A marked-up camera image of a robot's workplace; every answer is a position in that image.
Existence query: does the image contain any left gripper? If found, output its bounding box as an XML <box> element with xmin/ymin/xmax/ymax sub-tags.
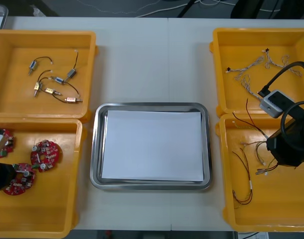
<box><xmin>0</xmin><ymin>161</ymin><xmax>17</xmax><ymax>192</ymax></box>

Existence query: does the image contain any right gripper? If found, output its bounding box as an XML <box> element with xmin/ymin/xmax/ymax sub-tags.
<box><xmin>266</xmin><ymin>131</ymin><xmax>304</xmax><ymax>168</ymax></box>

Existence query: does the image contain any round red circuit board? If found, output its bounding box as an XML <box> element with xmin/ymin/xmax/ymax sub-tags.
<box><xmin>0</xmin><ymin>127</ymin><xmax>17</xmax><ymax>159</ymax></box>
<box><xmin>3</xmin><ymin>163</ymin><xmax>37</xmax><ymax>197</ymax></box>
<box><xmin>30</xmin><ymin>140</ymin><xmax>63</xmax><ymax>173</ymax></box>

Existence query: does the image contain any red black green-yellow harness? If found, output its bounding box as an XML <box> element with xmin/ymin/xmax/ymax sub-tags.
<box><xmin>231</xmin><ymin>98</ymin><xmax>279</xmax><ymax>175</ymax></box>

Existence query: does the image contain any yellow-orange plastic bin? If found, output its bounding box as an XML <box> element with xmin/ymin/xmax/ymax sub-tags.
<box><xmin>208</xmin><ymin>27</ymin><xmax>304</xmax><ymax>119</ymax></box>
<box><xmin>0</xmin><ymin>29</ymin><xmax>99</xmax><ymax>122</ymax></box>
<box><xmin>0</xmin><ymin>117</ymin><xmax>88</xmax><ymax>239</ymax></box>
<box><xmin>215</xmin><ymin>114</ymin><xmax>304</xmax><ymax>234</ymax></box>

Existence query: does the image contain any steel tray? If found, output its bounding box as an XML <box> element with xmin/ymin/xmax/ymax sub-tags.
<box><xmin>89</xmin><ymin>102</ymin><xmax>213</xmax><ymax>191</ymax></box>

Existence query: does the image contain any group of metal solenoids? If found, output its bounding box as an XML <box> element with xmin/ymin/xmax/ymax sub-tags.
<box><xmin>28</xmin><ymin>49</ymin><xmax>81</xmax><ymax>98</ymax></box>

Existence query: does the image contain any white paper sheet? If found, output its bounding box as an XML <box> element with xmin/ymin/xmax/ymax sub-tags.
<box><xmin>101</xmin><ymin>109</ymin><xmax>204</xmax><ymax>182</ymax></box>

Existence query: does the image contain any black equipment base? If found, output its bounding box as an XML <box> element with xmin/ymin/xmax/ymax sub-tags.
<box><xmin>229</xmin><ymin>0</ymin><xmax>304</xmax><ymax>19</ymax></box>

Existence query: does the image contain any black stand leg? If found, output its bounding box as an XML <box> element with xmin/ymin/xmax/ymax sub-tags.
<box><xmin>176</xmin><ymin>0</ymin><xmax>200</xmax><ymax>18</ymax></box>

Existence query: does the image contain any red black wire harness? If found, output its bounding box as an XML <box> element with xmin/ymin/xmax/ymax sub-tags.
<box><xmin>231</xmin><ymin>146</ymin><xmax>254</xmax><ymax>206</ymax></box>

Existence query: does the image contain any white floor cable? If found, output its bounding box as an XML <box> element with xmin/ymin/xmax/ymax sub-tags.
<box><xmin>136</xmin><ymin>0</ymin><xmax>232</xmax><ymax>18</ymax></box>

